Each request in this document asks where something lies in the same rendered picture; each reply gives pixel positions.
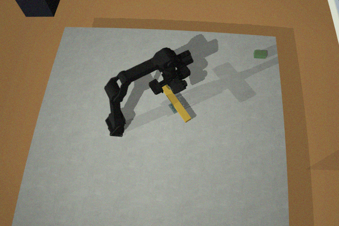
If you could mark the yellow bar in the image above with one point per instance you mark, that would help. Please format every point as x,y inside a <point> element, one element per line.
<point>177,105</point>

